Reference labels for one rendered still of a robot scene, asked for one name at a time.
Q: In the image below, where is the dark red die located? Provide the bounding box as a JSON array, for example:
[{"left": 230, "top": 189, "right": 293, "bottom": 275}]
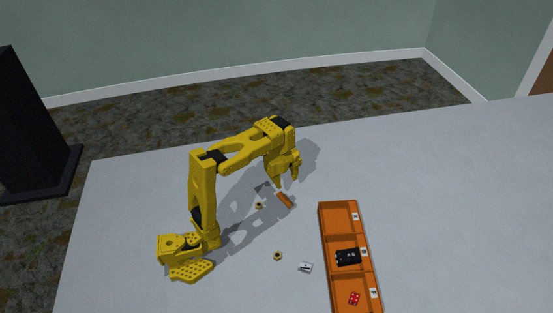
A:
[{"left": 348, "top": 292, "right": 360, "bottom": 306}]

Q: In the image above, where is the orange battery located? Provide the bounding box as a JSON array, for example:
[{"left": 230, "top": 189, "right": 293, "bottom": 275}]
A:
[{"left": 276, "top": 190, "right": 293, "bottom": 209}]

